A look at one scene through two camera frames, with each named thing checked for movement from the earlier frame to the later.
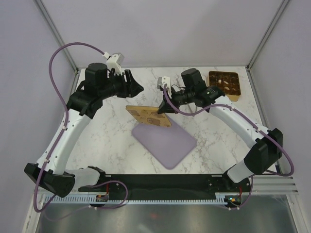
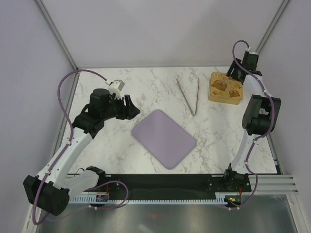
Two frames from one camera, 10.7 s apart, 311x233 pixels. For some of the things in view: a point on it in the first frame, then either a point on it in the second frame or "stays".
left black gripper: x=126 y=86 to x=133 y=111
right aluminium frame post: x=282 y=5 stays
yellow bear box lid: x=148 y=115 to x=224 y=89
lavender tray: x=168 y=145 stays
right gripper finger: x=165 y=107 to x=231 y=70
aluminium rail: x=273 y=184 stays
